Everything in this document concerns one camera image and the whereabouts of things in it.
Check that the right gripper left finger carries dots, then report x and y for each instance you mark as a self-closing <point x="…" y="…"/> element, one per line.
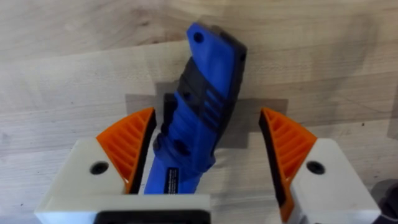
<point x="102" y="168"/>

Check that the dark round object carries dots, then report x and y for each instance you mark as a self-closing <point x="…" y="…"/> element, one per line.
<point x="386" y="202"/>

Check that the blue electric screwdriver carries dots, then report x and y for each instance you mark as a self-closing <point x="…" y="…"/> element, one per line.
<point x="199" y="115"/>

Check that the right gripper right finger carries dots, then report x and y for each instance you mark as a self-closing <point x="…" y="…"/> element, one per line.
<point x="314" y="177"/>

